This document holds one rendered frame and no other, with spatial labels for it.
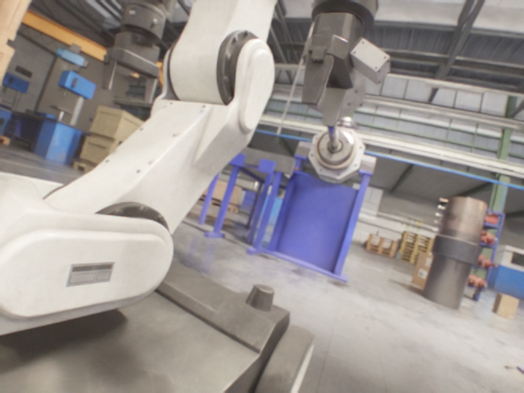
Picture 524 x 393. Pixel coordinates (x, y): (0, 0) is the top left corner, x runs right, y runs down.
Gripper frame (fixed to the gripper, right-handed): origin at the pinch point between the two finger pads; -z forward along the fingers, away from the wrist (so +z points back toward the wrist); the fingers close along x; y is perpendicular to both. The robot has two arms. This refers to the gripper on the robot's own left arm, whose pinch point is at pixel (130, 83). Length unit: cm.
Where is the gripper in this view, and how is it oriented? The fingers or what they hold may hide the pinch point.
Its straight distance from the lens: 65.2
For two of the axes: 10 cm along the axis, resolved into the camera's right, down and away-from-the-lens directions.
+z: 2.2, -9.6, -1.5
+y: -8.8, -2.6, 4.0
